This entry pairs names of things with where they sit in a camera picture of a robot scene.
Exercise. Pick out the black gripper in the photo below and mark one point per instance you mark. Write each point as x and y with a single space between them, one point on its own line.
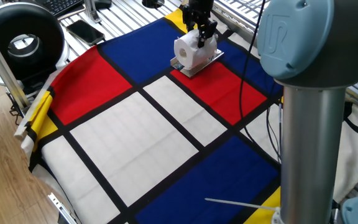
200 7

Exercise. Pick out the white toilet paper roll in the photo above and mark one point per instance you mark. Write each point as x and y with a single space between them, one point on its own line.
194 51

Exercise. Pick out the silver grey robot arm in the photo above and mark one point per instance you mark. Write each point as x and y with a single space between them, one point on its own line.
309 124

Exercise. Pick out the mirror steel shelf plate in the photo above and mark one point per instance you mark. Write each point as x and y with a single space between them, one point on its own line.
197 70

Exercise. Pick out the black smartphone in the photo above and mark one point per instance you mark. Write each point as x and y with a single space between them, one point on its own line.
85 32

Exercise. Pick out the Mondrian pattern tablecloth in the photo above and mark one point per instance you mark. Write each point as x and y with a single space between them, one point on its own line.
166 140

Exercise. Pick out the black computer keyboard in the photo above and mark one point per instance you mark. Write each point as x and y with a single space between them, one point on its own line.
62 5

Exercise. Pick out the small aluminium upright bracket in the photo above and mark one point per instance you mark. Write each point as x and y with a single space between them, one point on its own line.
91 11

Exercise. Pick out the aluminium frame post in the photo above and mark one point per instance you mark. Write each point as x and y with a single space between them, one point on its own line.
2 62

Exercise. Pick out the metal table edge bracket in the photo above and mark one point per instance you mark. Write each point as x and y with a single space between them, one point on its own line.
62 208

